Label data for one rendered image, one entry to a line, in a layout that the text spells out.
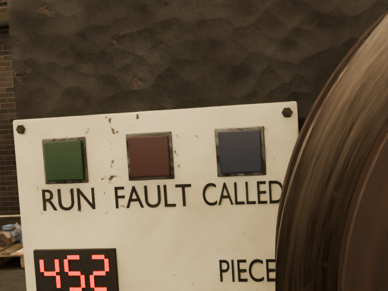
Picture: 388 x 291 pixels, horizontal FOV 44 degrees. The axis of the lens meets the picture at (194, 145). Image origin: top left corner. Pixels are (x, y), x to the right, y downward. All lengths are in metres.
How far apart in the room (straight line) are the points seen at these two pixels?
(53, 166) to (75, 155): 0.02
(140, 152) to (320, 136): 0.19
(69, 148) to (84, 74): 0.07
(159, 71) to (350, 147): 0.22
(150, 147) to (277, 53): 0.14
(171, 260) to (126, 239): 0.05
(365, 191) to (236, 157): 0.17
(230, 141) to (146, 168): 0.08
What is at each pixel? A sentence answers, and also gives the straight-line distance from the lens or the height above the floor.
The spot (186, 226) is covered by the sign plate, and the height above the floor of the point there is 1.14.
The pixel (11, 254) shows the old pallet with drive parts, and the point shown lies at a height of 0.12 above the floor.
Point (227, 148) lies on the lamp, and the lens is 0.41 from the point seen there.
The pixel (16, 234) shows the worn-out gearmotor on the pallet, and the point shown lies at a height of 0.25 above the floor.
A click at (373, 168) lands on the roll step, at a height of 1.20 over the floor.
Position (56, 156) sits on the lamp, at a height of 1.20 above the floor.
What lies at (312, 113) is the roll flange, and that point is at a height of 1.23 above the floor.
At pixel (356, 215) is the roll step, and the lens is 0.27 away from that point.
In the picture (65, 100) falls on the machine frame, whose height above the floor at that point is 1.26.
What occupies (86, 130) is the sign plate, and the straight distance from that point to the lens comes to 0.44.
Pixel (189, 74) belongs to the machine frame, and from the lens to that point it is 0.44.
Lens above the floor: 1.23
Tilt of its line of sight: 3 degrees down
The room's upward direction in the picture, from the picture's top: 4 degrees counter-clockwise
